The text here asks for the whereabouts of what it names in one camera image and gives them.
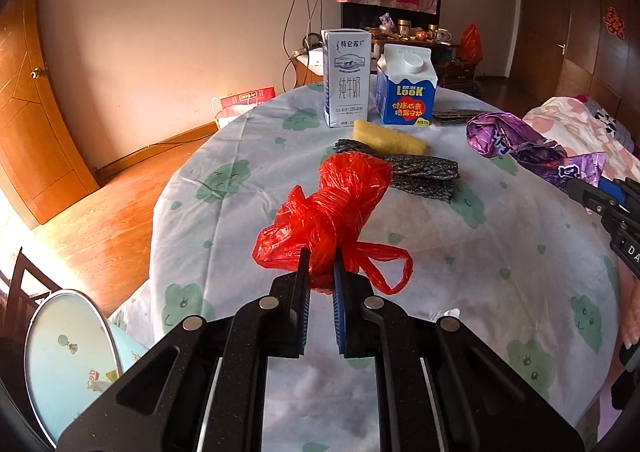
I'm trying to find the person's right hand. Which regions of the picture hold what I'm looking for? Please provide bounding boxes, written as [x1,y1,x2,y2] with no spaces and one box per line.
[619,302,640,350]

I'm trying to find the tall white milk carton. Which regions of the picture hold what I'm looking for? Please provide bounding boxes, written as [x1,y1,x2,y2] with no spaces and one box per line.
[320,28,372,128]

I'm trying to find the light green cartoon-print bin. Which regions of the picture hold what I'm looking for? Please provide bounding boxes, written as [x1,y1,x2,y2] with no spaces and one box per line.
[24,289,151,448]

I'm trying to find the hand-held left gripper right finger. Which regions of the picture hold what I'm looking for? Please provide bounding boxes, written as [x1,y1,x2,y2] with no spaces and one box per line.
[332,247,586,452]

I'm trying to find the dark flat packet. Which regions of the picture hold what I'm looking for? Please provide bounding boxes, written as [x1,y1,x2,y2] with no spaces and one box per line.
[432,108,483,126]

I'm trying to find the red paper wall decoration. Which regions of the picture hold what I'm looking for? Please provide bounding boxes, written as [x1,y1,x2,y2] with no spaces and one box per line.
[602,7,626,39]

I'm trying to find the small wooden side cabinet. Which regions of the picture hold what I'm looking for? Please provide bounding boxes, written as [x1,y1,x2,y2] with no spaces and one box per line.
[292,50,326,89]

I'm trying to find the yellow sponge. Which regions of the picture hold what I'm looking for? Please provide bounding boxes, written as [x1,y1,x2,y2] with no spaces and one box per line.
[351,119,430,155]

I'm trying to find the orange plastic bag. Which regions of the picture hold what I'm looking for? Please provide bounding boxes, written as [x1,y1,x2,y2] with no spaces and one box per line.
[459,22,483,62]

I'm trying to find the dark grey scouring pad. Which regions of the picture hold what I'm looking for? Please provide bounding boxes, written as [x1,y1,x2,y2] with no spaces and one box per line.
[384,155,461,204]
[332,138,387,159]

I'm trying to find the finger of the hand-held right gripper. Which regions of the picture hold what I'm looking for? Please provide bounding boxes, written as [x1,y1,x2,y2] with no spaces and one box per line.
[566,177,608,214]
[597,178,632,200]

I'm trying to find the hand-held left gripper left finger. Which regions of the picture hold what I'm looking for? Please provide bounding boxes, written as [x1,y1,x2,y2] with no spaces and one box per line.
[56,247,312,452]

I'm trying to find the red plastic bag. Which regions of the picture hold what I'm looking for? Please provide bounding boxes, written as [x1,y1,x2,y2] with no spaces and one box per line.
[251,151,415,297]

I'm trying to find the blue gable-top carton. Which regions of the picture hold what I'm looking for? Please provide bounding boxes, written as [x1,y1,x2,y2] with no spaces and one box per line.
[375,43,439,126]

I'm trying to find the thin grey power cable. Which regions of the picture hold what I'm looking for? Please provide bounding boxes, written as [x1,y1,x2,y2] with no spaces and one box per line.
[281,0,307,83]
[304,0,323,48]

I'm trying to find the dark wooden chair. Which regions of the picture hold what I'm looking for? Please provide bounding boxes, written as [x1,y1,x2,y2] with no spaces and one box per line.
[0,246,58,333]

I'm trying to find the white tablecloth with green print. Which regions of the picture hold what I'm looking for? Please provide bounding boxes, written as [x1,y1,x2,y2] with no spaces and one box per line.
[107,82,623,452]

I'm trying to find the purple foil wrapper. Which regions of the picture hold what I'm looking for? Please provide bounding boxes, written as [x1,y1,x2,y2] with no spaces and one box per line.
[466,112,608,193]

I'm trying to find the orange wooden door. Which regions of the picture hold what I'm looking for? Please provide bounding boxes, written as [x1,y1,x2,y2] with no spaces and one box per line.
[0,0,101,228]

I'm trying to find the dark brown door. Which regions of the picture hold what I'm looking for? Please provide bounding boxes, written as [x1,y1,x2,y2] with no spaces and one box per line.
[510,0,573,93]

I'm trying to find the white paper shopping bag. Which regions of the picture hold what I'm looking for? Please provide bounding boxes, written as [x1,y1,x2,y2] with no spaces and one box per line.
[212,96,261,130]

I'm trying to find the pink floral bedding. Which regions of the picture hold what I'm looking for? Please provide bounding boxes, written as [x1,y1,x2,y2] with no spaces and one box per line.
[522,95,640,168]

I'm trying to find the dark wooden shelf cabinet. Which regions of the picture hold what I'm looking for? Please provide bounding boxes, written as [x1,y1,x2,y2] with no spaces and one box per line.
[341,2,483,96]

